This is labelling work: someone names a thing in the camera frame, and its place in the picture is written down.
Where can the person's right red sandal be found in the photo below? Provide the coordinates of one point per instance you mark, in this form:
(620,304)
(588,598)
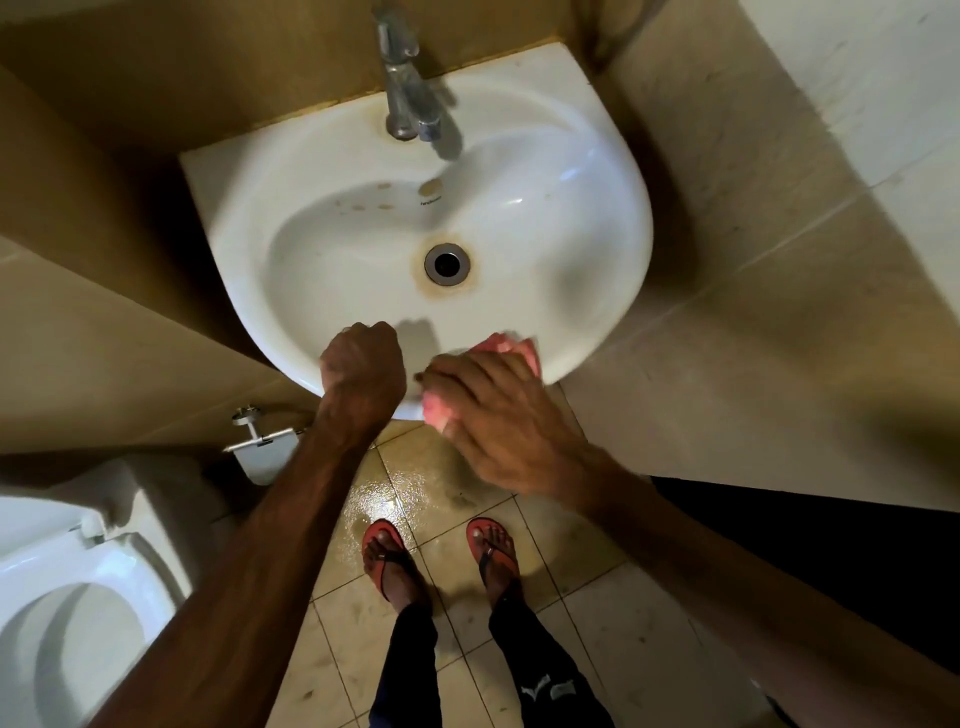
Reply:
(495,555)

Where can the metal sink drain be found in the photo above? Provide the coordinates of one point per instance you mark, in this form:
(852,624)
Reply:
(447,264)

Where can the person's red sandal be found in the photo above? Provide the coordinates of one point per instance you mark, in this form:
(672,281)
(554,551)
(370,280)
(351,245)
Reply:
(386,559)
(495,555)

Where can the red checkered cloth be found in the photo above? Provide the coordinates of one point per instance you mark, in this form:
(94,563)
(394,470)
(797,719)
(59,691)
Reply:
(499,345)

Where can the person's left red sandal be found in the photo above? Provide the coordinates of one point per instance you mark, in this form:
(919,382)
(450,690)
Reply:
(386,559)

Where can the person's black trouser leg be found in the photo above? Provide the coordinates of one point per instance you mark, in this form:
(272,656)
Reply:
(540,667)
(409,667)

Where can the chrome toilet paper holder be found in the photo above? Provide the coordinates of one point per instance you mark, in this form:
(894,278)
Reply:
(262,450)

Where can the chrome faucet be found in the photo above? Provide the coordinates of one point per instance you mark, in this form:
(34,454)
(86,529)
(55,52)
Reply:
(409,97)

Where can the person's left black trouser leg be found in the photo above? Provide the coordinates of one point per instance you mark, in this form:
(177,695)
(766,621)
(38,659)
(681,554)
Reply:
(409,667)

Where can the person's left hand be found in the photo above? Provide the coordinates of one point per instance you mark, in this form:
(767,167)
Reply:
(364,375)

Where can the white toilet bowl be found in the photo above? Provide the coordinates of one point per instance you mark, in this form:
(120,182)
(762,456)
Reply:
(90,585)

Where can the person's left forearm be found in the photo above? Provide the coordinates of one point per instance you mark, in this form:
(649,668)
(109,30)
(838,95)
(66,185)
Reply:
(247,585)

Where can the person's right black trouser leg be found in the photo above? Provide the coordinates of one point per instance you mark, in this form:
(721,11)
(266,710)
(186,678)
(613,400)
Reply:
(540,667)

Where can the person's right hand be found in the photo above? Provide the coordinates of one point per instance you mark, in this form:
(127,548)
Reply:
(510,427)

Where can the person's right forearm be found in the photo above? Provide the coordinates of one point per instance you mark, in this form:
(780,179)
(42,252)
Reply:
(787,615)

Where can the white wash basin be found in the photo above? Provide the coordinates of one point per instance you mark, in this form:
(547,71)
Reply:
(337,247)

